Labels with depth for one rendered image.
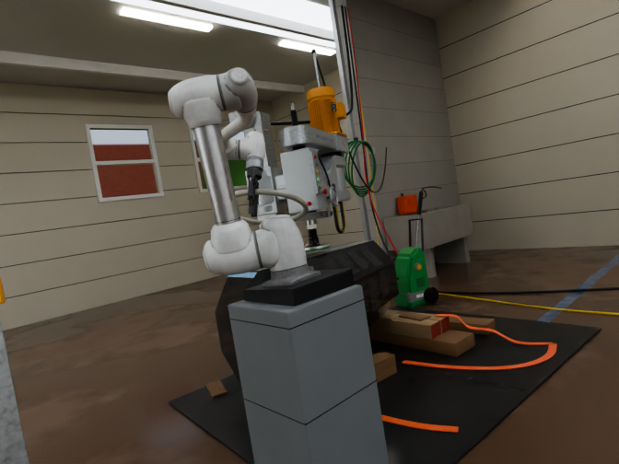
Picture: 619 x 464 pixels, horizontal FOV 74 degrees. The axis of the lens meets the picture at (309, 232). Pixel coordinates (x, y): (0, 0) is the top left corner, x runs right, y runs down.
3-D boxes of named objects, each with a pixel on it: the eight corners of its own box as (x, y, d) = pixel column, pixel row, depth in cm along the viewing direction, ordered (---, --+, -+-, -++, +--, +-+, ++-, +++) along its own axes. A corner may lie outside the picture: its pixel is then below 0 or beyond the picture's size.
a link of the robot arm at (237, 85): (254, 84, 166) (221, 89, 165) (251, 55, 149) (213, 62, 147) (261, 112, 163) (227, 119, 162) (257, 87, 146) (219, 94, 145)
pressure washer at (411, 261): (418, 297, 452) (406, 219, 447) (440, 302, 420) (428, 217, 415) (391, 305, 437) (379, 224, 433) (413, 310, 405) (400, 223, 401)
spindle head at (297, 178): (309, 214, 315) (299, 156, 313) (335, 210, 307) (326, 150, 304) (289, 218, 282) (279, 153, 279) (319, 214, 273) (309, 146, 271)
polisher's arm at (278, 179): (243, 208, 367) (239, 180, 366) (263, 205, 398) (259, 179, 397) (319, 195, 335) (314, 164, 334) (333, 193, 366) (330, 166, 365)
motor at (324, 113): (317, 143, 363) (310, 98, 361) (351, 135, 351) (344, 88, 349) (305, 140, 337) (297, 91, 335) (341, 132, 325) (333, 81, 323)
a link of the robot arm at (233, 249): (263, 273, 161) (207, 285, 159) (262, 263, 177) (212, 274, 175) (217, 68, 146) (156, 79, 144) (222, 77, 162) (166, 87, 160)
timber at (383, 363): (364, 390, 247) (361, 370, 246) (350, 385, 257) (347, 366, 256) (397, 372, 265) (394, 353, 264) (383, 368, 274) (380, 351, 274)
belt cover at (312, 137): (322, 162, 366) (320, 143, 365) (350, 156, 356) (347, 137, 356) (275, 155, 277) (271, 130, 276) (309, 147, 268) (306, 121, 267)
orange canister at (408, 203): (394, 217, 588) (391, 194, 587) (414, 214, 622) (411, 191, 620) (407, 216, 572) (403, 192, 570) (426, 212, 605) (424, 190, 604)
